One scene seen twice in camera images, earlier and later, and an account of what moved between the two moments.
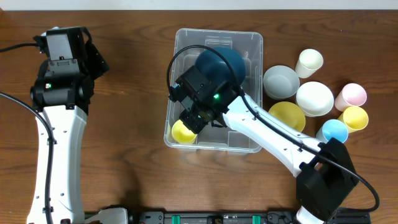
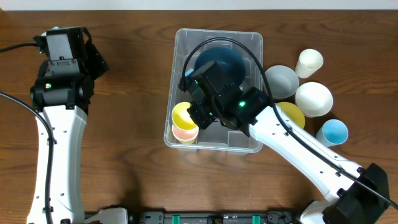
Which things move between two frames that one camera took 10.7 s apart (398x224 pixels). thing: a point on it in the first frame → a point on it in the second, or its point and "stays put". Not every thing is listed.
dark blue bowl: [216, 68] stays put
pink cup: [351, 94] → [185, 134]
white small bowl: [314, 99] stays put
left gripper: [97, 58] stays put
